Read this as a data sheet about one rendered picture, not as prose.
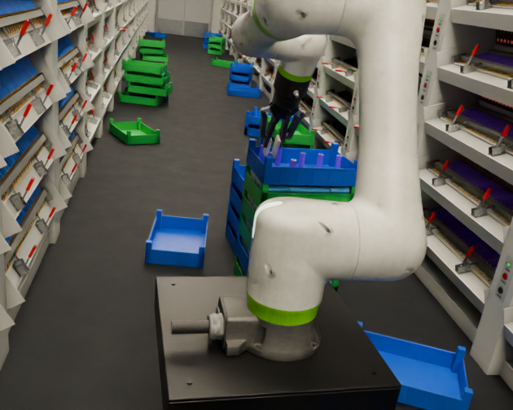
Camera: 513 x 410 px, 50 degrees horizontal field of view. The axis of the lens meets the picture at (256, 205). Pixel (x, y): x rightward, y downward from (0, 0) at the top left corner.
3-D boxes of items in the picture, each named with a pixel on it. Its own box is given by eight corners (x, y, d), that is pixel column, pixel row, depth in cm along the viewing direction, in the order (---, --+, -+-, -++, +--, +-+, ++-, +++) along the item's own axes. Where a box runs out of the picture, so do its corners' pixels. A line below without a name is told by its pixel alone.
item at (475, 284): (484, 317, 156) (484, 276, 150) (402, 228, 211) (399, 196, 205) (552, 300, 157) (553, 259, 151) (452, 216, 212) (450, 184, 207)
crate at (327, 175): (263, 184, 156) (266, 158, 153) (246, 162, 174) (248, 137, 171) (358, 186, 164) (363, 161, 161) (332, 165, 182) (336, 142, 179)
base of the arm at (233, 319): (173, 366, 84) (174, 333, 82) (168, 314, 98) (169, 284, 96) (331, 360, 90) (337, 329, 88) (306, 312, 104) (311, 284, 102)
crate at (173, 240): (203, 268, 189) (204, 247, 186) (144, 263, 187) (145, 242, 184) (207, 232, 217) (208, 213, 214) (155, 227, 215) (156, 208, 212)
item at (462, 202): (504, 258, 149) (503, 212, 143) (413, 182, 204) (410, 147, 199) (573, 240, 150) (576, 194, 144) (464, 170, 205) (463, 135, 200)
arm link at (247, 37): (306, 45, 106) (315, -14, 105) (248, 35, 104) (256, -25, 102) (269, 63, 141) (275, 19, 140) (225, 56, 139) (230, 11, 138)
